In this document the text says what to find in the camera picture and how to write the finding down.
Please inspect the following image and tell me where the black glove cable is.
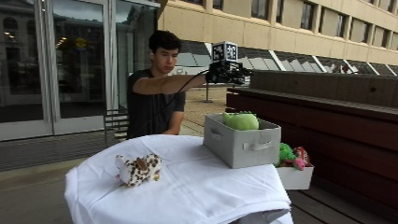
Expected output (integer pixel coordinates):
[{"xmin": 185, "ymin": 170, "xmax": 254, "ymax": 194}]
[{"xmin": 141, "ymin": 68, "xmax": 210, "ymax": 132}]

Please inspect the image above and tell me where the white tablecloth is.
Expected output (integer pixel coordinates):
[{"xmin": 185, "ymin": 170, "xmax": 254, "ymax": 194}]
[{"xmin": 64, "ymin": 133, "xmax": 294, "ymax": 224}]

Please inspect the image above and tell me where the slatted chair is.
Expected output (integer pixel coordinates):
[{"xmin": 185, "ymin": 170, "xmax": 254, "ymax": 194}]
[{"xmin": 104, "ymin": 108, "xmax": 131, "ymax": 147}]

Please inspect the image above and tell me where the the person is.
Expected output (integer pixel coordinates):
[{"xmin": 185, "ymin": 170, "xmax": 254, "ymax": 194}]
[{"xmin": 125, "ymin": 29, "xmax": 254, "ymax": 140}]

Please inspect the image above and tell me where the white marker cube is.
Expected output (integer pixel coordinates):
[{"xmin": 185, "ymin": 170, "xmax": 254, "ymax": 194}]
[{"xmin": 210, "ymin": 41, "xmax": 240, "ymax": 63}]

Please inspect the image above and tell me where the metal post stand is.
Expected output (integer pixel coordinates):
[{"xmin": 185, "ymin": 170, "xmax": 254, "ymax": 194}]
[{"xmin": 200, "ymin": 83, "xmax": 216, "ymax": 104}]

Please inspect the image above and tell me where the pink and red plush toy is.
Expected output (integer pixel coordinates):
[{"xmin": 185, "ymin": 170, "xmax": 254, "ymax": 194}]
[{"xmin": 292, "ymin": 146, "xmax": 312, "ymax": 172}]

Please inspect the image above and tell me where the spotted plush toy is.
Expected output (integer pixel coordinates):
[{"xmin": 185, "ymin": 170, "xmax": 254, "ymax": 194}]
[{"xmin": 115, "ymin": 153, "xmax": 163, "ymax": 188}]

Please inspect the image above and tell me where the white storage box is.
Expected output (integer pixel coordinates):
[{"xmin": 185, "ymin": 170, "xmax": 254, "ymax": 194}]
[{"xmin": 274, "ymin": 163, "xmax": 314, "ymax": 190}]

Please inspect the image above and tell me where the glass door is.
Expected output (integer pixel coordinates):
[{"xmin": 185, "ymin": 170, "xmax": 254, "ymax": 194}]
[{"xmin": 0, "ymin": 0, "xmax": 161, "ymax": 142}]

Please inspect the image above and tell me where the grey fabric storage box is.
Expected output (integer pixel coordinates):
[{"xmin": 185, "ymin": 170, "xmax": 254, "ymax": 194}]
[{"xmin": 201, "ymin": 113, "xmax": 282, "ymax": 170}]

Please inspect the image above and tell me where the dark wooden bench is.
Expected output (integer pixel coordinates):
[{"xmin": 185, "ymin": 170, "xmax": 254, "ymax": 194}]
[{"xmin": 225, "ymin": 69, "xmax": 398, "ymax": 223}]

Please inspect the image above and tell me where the green dinosaur plush toy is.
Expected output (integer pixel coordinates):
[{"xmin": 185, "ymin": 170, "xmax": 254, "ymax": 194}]
[{"xmin": 274, "ymin": 142, "xmax": 297, "ymax": 168}]

